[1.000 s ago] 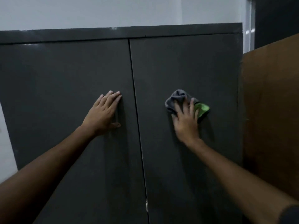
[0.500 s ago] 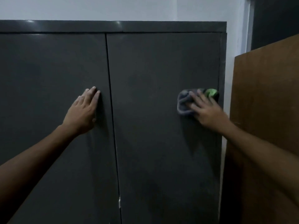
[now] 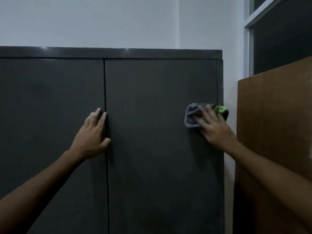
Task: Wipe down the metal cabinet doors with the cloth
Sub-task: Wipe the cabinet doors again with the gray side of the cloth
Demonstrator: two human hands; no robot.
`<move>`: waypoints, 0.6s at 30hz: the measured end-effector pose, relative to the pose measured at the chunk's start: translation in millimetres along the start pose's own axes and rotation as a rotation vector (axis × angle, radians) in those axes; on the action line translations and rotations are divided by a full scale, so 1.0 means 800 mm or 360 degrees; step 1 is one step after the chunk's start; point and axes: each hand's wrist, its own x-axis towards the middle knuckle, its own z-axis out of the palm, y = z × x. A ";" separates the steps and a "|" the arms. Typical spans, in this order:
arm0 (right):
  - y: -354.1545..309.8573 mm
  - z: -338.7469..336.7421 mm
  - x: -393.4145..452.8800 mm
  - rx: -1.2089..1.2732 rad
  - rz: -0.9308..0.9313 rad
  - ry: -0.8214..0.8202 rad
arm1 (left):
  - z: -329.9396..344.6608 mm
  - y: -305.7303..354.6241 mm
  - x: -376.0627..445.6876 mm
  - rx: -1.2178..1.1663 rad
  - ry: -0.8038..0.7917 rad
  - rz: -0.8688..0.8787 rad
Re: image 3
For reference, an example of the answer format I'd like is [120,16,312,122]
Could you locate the person's right forearm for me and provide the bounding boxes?
[227,141,312,227]

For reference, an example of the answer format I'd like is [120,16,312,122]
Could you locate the person's left forearm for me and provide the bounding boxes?
[0,149,83,234]

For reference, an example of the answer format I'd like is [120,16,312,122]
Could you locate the dark grey cabinet door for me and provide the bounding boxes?
[105,59,220,234]
[0,58,109,234]

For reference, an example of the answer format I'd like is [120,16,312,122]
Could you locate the person's left hand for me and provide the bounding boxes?
[69,108,111,161]

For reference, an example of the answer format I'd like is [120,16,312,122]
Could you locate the brown wooden board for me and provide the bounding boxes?
[233,56,312,234]

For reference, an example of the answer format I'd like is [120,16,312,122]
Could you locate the white window frame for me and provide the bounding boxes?
[243,0,286,79]

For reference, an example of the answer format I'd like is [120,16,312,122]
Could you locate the dark grey metal cabinet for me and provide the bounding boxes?
[0,46,225,234]

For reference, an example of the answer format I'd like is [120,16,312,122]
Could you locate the person's right hand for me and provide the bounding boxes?
[194,106,237,154]

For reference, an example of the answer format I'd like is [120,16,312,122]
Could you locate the grey and green cleaning cloth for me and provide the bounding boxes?
[184,103,229,128]

